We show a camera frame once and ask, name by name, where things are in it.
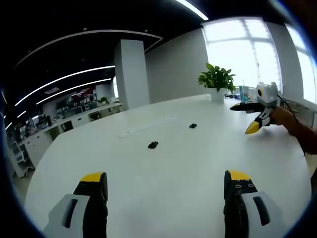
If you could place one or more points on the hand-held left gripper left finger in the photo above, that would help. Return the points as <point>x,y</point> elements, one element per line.
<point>74,210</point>

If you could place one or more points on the white office chair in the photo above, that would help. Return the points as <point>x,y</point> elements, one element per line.
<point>21,158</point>

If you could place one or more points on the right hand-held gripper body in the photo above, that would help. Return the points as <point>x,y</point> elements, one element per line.
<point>267,95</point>

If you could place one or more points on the white plant pot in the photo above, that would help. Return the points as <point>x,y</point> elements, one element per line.
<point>218,95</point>

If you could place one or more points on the blue cup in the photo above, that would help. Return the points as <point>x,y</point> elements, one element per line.
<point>244,93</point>

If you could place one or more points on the black plastic buckle socket part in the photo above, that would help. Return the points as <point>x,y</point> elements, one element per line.
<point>193,125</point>

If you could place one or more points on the green potted plant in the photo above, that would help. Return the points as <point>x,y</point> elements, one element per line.
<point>217,78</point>

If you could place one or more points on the black object beside pot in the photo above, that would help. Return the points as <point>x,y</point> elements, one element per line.
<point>229,95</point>

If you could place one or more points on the white office desk row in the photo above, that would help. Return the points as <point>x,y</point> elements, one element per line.
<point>69,119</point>

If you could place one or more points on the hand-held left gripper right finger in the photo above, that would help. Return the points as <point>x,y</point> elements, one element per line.
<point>250,210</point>

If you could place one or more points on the black plastic buckle pronged part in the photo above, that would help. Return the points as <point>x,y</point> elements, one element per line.
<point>152,145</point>

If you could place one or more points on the person's right hand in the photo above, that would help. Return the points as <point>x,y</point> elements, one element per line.
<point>284,117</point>

